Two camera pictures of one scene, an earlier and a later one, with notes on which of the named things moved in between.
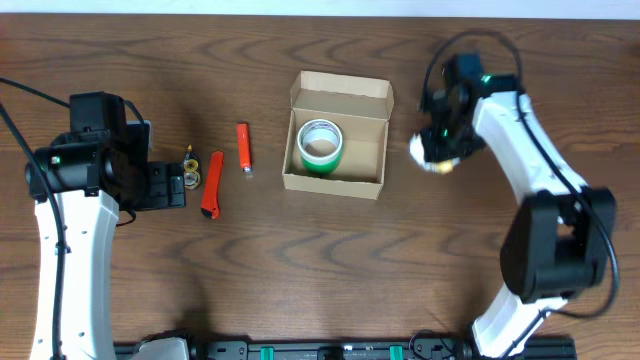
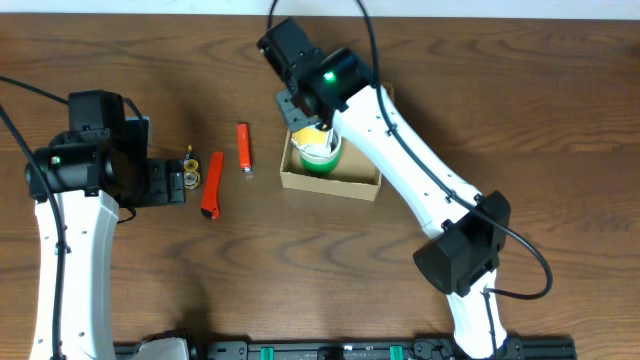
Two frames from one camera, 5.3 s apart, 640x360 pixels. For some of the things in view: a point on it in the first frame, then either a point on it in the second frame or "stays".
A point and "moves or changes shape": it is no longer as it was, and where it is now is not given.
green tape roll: (321, 145) stays
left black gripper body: (167, 185) stays
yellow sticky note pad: (418, 157) moves or changes shape
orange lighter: (244, 146) stays
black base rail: (551, 350) stays
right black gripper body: (445, 147) to (291, 110)
